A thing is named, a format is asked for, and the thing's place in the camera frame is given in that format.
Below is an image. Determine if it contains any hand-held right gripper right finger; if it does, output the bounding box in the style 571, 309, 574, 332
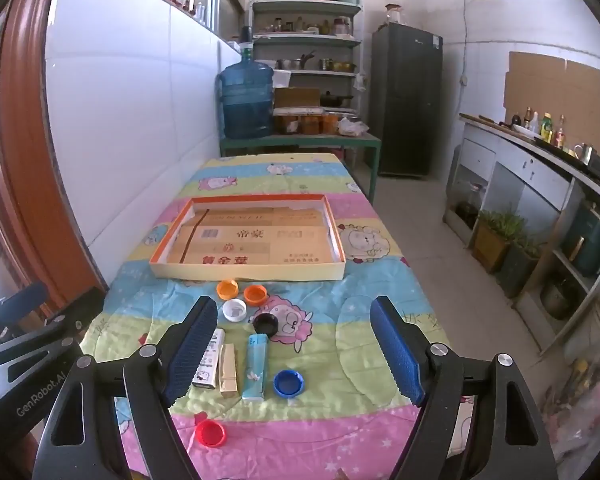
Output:
370, 296, 561, 480

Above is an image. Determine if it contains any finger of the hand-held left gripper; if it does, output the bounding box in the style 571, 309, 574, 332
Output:
0, 287, 106, 363
0, 281, 49, 330

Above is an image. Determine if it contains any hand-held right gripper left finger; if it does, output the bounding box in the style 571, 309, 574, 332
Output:
30, 296, 219, 480

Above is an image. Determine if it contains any white printed lighter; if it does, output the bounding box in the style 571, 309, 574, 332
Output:
191, 329, 226, 389

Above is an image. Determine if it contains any gold lighter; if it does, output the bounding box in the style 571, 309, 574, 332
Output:
219, 342, 239, 393

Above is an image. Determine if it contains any light blue lighter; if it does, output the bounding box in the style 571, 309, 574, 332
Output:
242, 334, 268, 401

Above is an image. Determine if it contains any black bottle cap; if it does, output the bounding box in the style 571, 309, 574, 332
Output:
253, 313, 280, 338

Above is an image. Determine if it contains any red bottle cap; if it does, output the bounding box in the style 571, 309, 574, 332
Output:
195, 419, 228, 448

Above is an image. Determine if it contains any blue bottle cap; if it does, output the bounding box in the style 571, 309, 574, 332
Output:
273, 369, 305, 398

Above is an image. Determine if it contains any cardboard tray box orange rim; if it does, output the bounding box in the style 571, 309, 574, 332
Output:
149, 193, 347, 282

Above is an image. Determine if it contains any printed cartoon blanket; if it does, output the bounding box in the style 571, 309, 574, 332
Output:
77, 152, 476, 480

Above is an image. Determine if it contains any brown door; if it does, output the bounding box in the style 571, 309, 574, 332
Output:
0, 0, 106, 321

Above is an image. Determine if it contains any wooden planter box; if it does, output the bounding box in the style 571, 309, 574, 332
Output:
472, 210, 516, 273

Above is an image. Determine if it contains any dark planter box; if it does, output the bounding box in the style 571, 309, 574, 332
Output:
497, 240, 541, 298

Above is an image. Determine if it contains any metal pot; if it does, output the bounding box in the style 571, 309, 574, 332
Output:
540, 275, 576, 321

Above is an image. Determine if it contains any clear plastic bag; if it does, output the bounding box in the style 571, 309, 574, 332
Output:
540, 340, 600, 466

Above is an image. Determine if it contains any grey kitchen counter cabinet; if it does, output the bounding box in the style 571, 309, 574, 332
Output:
442, 112, 600, 356

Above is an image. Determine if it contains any green air fryer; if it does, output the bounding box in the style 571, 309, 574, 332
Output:
560, 200, 600, 277

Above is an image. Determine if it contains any white plastic bag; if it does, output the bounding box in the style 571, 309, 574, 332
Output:
337, 116, 371, 137

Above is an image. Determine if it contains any green table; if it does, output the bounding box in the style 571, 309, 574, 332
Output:
219, 132, 382, 201

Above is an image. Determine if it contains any dark refrigerator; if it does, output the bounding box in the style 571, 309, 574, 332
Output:
369, 22, 443, 178

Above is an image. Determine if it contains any row of orange food jars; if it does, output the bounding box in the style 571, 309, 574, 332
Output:
272, 112, 341, 136

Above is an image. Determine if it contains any blue water jug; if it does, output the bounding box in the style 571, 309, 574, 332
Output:
216, 57, 276, 140

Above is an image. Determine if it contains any brown cardboard box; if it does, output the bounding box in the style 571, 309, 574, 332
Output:
274, 87, 323, 109

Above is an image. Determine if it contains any white metal shelf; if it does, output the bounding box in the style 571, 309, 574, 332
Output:
249, 0, 366, 136

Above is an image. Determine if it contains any brown cardboard wall sheet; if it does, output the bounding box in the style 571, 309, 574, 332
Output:
504, 51, 600, 121

